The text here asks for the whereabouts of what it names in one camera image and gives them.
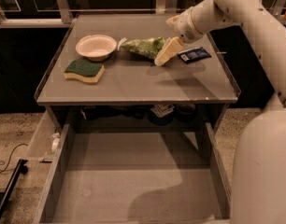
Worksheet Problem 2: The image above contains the blue snack packet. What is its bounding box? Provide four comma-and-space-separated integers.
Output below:
178, 47, 211, 63

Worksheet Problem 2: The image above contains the open grey top drawer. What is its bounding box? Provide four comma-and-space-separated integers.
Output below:
34, 123, 231, 224

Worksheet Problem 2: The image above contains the metal window rail frame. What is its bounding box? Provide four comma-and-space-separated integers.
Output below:
0, 0, 286, 30

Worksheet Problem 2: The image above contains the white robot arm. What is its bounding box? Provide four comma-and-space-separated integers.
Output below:
166, 0, 286, 107

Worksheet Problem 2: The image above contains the green jalapeno chip bag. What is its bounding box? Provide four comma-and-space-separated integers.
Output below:
118, 36, 166, 60

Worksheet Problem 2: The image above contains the white paper bowl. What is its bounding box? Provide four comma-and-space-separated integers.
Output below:
76, 35, 117, 62

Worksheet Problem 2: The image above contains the white packet inside cabinet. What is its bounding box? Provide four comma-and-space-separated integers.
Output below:
150, 105, 174, 118

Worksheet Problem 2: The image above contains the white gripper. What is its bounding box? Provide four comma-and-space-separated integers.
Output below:
154, 7, 203, 66

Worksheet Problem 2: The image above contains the black stand leg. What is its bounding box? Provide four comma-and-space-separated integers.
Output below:
0, 159, 28, 219

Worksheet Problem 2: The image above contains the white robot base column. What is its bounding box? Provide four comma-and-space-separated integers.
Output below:
230, 109, 286, 224

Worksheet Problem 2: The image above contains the green and yellow sponge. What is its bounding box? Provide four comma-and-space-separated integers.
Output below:
64, 60, 105, 84

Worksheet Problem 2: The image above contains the dark bowl inside cabinet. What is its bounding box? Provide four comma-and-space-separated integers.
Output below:
175, 105, 196, 122

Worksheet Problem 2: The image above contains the grey cabinet table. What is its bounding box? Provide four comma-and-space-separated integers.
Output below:
34, 12, 242, 135

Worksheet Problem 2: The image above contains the black cable on floor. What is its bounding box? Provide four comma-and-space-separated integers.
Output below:
0, 143, 29, 175

